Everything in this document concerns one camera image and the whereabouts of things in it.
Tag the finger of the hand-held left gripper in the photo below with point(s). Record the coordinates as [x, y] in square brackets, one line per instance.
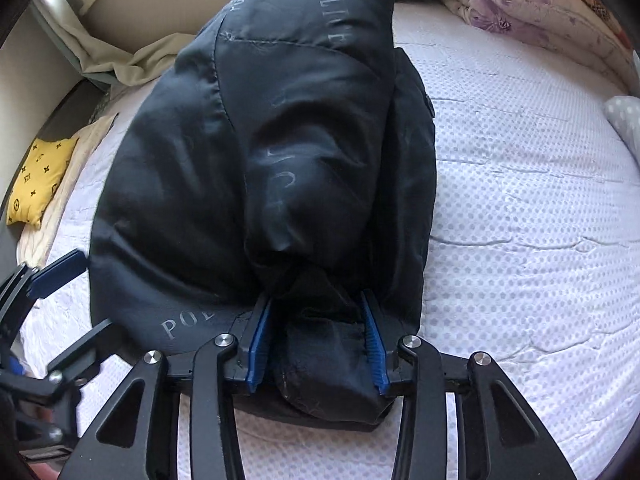
[82, 347]
[57, 270]

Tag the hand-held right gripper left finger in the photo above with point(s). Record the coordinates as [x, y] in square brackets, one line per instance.
[259, 340]

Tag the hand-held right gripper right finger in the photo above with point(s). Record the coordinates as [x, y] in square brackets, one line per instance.
[372, 345]

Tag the black padded jacket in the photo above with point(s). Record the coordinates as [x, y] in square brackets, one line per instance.
[200, 185]

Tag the yellow patterned pillow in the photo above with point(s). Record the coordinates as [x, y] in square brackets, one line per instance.
[42, 180]

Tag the white quilted bed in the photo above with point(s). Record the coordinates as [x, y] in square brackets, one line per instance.
[500, 210]

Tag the beige sheet with green edge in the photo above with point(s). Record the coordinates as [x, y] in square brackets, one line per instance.
[150, 67]

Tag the beige headboard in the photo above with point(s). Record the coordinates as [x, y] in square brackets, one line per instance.
[150, 10]

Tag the white dotted pillow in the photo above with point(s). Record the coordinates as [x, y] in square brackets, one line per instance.
[625, 120]

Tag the floral quilt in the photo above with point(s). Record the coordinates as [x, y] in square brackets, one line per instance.
[525, 10]

